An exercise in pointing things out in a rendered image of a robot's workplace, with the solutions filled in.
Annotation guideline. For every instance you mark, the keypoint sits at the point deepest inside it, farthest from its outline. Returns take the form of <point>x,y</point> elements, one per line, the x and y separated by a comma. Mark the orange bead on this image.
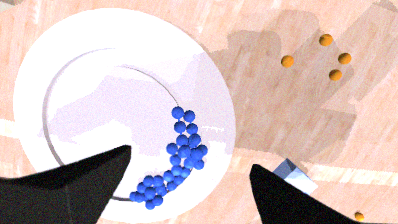
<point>359,216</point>
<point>326,39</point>
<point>344,58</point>
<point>287,61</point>
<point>335,74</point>

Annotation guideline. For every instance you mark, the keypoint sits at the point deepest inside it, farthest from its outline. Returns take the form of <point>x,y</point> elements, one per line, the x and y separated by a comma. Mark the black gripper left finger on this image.
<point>75,193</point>

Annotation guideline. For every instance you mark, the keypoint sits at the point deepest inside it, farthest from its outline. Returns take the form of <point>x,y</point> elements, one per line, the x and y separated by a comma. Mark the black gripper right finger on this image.
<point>279,202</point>

